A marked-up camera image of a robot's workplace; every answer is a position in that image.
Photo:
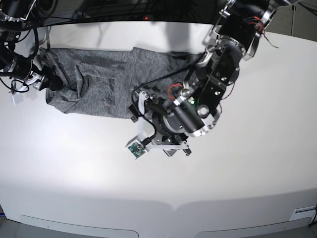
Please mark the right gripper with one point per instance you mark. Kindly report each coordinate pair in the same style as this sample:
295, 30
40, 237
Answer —
38, 81

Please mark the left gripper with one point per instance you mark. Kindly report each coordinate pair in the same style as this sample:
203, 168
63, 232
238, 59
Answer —
170, 135

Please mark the grey long-sleeve T-shirt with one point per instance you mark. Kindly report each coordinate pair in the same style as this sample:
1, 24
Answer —
100, 83

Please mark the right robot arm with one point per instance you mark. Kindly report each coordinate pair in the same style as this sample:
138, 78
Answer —
16, 17

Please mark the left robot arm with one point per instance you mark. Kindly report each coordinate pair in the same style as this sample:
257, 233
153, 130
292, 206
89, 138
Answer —
191, 108

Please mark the black power strip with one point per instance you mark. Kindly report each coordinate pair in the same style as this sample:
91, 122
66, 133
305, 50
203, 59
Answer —
142, 17

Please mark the thin metal stand rod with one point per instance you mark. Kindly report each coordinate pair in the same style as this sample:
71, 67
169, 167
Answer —
305, 22

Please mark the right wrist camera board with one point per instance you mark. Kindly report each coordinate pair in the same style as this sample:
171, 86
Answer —
17, 98

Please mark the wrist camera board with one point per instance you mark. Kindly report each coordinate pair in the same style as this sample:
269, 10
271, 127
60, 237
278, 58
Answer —
17, 98
136, 148

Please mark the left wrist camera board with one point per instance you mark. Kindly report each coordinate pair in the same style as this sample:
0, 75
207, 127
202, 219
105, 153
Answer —
136, 148

